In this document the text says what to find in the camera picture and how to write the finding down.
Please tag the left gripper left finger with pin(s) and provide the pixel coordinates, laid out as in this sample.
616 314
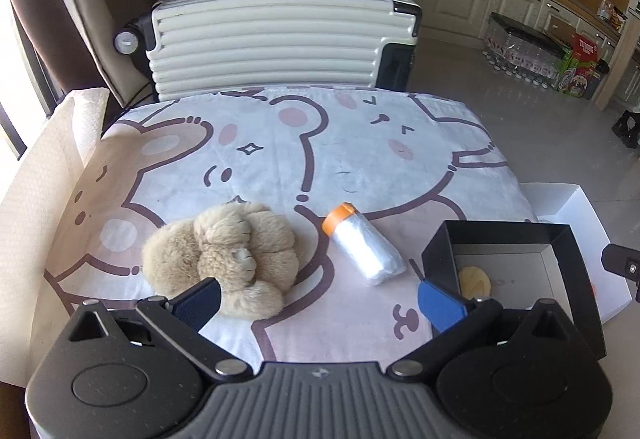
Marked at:
175 324

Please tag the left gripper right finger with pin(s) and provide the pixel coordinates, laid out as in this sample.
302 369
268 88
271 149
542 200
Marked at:
462 325

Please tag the wooden cylinder with brown tape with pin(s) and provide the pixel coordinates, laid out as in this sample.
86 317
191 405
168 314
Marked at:
474 283

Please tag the beige plush toy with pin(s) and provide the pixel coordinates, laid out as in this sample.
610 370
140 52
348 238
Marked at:
247 248

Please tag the plastic roll with orange cap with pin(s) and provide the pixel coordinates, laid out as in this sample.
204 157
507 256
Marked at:
372 254

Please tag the white cardboard tray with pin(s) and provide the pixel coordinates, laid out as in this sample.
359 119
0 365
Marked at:
568 204

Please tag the black cardboard box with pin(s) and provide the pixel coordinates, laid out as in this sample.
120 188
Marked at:
525 261

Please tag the cartoon bear bed sheet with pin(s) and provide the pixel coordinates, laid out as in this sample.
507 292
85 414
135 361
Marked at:
408 162

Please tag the white quilted foam sheet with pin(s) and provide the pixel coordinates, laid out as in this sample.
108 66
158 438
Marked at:
31 211

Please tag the red green snack box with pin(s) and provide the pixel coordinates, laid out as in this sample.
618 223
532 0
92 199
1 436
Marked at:
577 66

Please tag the pack of water bottles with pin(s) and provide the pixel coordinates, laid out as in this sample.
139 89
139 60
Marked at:
522 52

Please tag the white ribbed suitcase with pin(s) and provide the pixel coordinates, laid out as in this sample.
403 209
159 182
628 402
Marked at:
189 47

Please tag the brown curtain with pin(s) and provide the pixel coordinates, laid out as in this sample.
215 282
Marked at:
49 29

